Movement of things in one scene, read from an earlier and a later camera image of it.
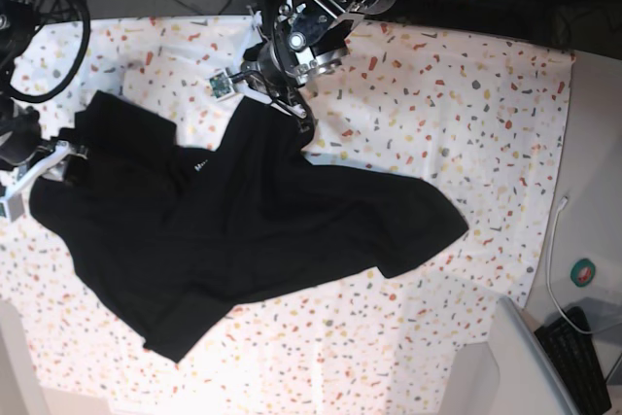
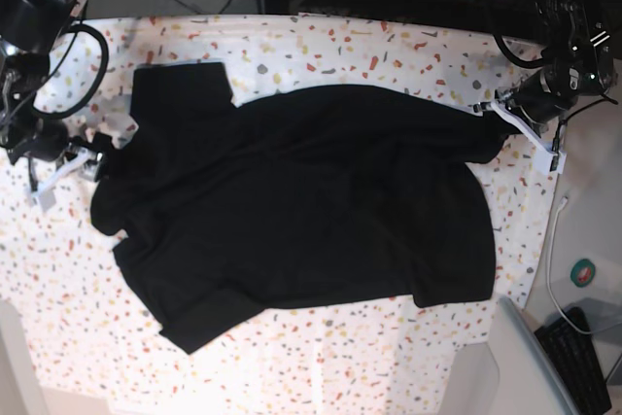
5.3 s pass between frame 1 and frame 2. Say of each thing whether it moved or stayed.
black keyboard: stayed
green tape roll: stayed
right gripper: moved
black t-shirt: moved
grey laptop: stayed
